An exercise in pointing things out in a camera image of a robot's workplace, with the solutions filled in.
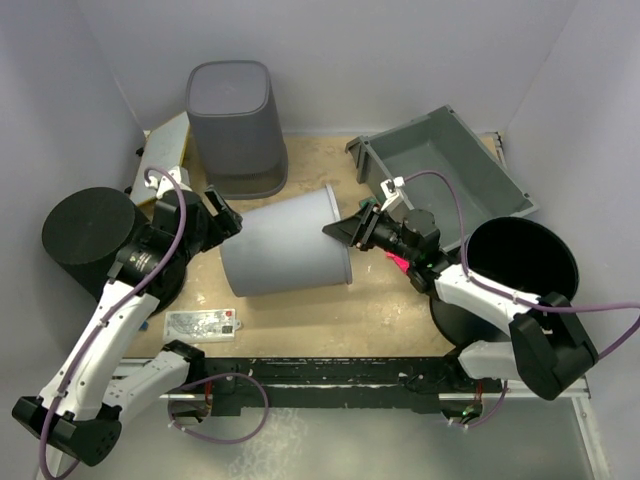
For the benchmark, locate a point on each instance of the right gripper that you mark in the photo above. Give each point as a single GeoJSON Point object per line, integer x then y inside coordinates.
{"type": "Point", "coordinates": [346, 230]}

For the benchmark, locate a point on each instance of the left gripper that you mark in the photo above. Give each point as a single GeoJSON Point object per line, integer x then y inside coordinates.
{"type": "Point", "coordinates": [223, 225]}

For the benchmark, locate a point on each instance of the light grey round bin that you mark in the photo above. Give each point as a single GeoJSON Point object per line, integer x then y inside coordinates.
{"type": "Point", "coordinates": [282, 247]}

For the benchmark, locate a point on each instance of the grey mesh bin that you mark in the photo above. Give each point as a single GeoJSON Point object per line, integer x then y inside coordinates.
{"type": "Point", "coordinates": [236, 128]}

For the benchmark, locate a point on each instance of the black ribbed bin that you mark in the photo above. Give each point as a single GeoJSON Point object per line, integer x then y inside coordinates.
{"type": "Point", "coordinates": [98, 234]}

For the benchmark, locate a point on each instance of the black smooth round bin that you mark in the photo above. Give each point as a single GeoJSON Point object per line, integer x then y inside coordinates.
{"type": "Point", "coordinates": [519, 254]}

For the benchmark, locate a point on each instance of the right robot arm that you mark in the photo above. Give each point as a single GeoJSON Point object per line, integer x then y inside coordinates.
{"type": "Point", "coordinates": [547, 348]}

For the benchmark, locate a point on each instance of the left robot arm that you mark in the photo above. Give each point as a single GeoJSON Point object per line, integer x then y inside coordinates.
{"type": "Point", "coordinates": [79, 415]}

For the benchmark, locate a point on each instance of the green small box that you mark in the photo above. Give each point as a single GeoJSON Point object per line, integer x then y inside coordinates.
{"type": "Point", "coordinates": [368, 201]}

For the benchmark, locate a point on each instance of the pink plastic clip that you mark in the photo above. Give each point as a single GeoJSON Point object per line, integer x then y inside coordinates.
{"type": "Point", "coordinates": [401, 263]}

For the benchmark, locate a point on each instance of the yellow edged whiteboard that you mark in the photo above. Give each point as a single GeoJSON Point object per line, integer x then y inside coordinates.
{"type": "Point", "coordinates": [165, 147]}

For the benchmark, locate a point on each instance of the white printed card package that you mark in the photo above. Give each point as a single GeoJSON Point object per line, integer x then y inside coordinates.
{"type": "Point", "coordinates": [201, 326]}

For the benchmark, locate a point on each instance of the grey plastic tray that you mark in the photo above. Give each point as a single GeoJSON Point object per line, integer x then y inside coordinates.
{"type": "Point", "coordinates": [442, 142]}

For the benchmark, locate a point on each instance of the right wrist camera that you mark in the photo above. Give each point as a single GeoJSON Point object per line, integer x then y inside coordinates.
{"type": "Point", "coordinates": [393, 191]}

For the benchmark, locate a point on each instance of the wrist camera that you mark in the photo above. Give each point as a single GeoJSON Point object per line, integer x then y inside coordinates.
{"type": "Point", "coordinates": [393, 191]}
{"type": "Point", "coordinates": [161, 183]}

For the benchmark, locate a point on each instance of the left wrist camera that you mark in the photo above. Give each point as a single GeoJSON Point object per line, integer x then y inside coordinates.
{"type": "Point", "coordinates": [161, 183]}

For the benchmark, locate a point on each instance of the black base frame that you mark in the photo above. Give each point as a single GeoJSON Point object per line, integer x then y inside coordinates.
{"type": "Point", "coordinates": [417, 384]}

